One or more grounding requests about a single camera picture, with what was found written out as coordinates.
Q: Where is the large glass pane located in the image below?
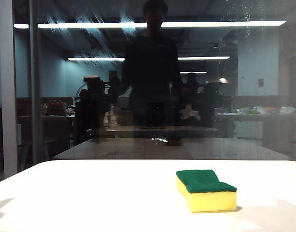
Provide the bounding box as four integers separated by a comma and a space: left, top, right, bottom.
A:
0, 0, 296, 162

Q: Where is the yellow sponge green scouring pad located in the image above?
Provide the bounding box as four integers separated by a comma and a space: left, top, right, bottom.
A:
176, 169, 238, 214

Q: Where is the white vertical frame post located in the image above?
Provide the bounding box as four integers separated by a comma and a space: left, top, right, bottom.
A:
0, 0, 18, 180

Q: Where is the grey vertical window mullion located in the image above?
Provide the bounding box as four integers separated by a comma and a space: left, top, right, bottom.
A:
29, 0, 44, 165

